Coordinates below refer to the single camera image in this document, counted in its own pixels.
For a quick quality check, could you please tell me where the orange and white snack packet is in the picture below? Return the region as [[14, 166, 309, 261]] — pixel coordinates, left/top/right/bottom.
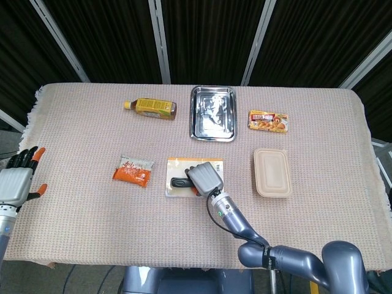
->
[[111, 154, 154, 188]]

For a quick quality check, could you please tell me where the stainless steel rectangular tray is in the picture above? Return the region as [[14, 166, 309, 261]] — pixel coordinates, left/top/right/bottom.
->
[[189, 85, 239, 143]]

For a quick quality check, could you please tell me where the yellow-label tea bottle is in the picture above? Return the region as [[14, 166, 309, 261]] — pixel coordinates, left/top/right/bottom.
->
[[123, 97, 178, 121]]

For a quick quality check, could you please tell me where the carded black tool package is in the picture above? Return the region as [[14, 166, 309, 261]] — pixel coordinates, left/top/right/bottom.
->
[[165, 157, 224, 198]]

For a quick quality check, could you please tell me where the grey robot torso base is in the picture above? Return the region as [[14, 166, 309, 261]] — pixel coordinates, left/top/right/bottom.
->
[[118, 265, 255, 294]]

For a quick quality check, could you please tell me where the yellow curry roux box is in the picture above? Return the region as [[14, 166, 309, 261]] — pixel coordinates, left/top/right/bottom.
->
[[247, 110, 290, 134]]

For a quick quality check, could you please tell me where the black pleated curtain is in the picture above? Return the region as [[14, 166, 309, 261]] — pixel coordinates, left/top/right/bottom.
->
[[0, 0, 392, 145]]

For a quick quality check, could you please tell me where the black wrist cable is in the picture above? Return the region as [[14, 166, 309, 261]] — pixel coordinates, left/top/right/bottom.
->
[[206, 190, 268, 247]]

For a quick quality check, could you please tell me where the beige waffle-weave tablecloth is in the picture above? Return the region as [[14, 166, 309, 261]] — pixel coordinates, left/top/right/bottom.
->
[[2, 82, 392, 274]]

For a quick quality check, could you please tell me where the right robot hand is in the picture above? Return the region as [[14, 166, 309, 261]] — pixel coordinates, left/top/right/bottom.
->
[[183, 162, 227, 197]]

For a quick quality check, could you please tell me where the beige lidded food container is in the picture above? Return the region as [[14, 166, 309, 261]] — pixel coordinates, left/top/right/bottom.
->
[[253, 148, 292, 198]]

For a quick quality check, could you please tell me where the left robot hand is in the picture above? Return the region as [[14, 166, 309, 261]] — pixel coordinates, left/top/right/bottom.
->
[[0, 146, 48, 208]]

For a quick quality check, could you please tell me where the grey metal frame post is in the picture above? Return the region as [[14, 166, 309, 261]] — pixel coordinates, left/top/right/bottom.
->
[[148, 0, 172, 85], [29, 0, 91, 83], [240, 0, 277, 87], [0, 108, 26, 133], [338, 29, 392, 90]]

